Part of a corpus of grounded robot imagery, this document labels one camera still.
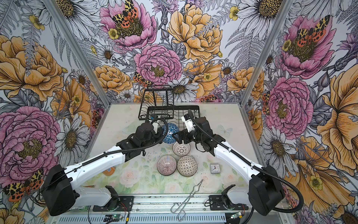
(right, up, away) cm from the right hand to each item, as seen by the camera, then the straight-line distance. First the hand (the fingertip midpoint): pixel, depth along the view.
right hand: (178, 137), depth 79 cm
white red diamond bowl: (+1, -10, +15) cm, 18 cm away
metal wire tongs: (+1, -35, -4) cm, 36 cm away
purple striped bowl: (-8, -18, +6) cm, 20 cm away
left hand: (-10, +2, +2) cm, 10 cm away
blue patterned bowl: (-4, +5, +4) cm, 7 cm away
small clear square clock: (+22, -19, +6) cm, 30 cm away
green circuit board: (-31, -39, -8) cm, 50 cm away
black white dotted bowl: (+5, -18, +6) cm, 20 cm away
